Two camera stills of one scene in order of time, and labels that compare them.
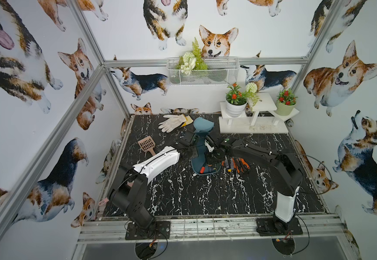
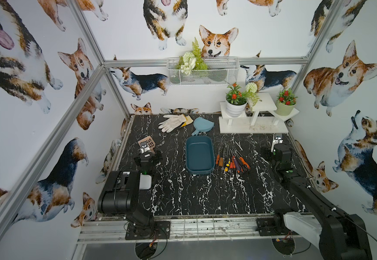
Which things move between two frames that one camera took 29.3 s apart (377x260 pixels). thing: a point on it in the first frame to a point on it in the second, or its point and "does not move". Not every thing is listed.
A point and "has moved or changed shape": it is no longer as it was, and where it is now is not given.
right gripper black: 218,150 to 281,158
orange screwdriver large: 236,167 has moved or changed shape
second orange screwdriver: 245,163 does not move
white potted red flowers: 235,101 does not move
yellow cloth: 188,121 does not move
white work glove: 172,122 does not move
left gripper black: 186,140 to 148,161
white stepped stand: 260,117 does not move
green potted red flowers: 286,103 does not move
